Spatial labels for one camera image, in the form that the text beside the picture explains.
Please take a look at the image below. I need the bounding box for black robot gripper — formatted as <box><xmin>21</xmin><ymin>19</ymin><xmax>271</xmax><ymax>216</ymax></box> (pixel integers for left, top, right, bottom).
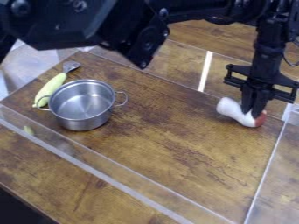
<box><xmin>224</xmin><ymin>44</ymin><xmax>299</xmax><ymax>118</ymax></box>

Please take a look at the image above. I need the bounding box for red and white plush mushroom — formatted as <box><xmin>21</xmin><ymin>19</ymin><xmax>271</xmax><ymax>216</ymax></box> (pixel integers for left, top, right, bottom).
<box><xmin>216</xmin><ymin>97</ymin><xmax>267</xmax><ymax>128</ymax></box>

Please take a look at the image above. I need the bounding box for silver metal pot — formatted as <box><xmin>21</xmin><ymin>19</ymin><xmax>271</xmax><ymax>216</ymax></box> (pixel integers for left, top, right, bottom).
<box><xmin>36</xmin><ymin>79</ymin><xmax>128</xmax><ymax>131</ymax></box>

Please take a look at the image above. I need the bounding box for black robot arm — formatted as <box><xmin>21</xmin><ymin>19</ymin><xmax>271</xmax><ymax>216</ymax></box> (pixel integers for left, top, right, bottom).
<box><xmin>0</xmin><ymin>0</ymin><xmax>299</xmax><ymax>116</ymax></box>

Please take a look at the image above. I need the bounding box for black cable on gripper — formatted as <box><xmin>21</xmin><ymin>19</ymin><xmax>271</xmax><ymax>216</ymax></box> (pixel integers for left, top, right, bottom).
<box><xmin>280</xmin><ymin>40</ymin><xmax>299</xmax><ymax>67</ymax></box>

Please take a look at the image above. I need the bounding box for yellow handled metal spatula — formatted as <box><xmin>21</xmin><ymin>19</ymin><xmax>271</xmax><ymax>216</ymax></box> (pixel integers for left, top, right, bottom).
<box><xmin>32</xmin><ymin>61</ymin><xmax>80</xmax><ymax>108</ymax></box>

